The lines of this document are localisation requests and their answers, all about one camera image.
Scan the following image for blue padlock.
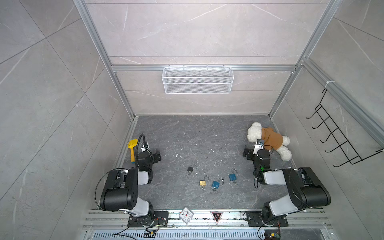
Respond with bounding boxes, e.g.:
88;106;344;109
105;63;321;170
212;178;225;191
229;169;238;184

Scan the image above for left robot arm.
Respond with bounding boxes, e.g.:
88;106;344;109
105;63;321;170
94;134;161;225

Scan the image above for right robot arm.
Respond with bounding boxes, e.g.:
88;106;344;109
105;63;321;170
243;147;331;225

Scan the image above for white teddy bear brown hoodie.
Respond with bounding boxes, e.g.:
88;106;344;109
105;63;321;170
247;122;292;162

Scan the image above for yellow toy shovel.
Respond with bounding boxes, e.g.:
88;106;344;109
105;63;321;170
128;139;138;163

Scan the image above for small white clock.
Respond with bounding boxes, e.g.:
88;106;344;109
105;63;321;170
179;207;195;225

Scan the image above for red triangle warning sign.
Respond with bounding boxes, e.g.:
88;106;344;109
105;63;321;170
210;211;223;225

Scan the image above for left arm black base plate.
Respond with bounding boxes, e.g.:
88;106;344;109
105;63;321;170
127;211;169;228

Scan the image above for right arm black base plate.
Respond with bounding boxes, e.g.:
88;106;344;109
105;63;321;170
243;211;289;227

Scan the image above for white wire mesh basket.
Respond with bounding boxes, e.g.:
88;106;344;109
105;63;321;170
162;67;235;95

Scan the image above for black wire hook rack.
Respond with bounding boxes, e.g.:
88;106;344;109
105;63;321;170
306;88;384;168

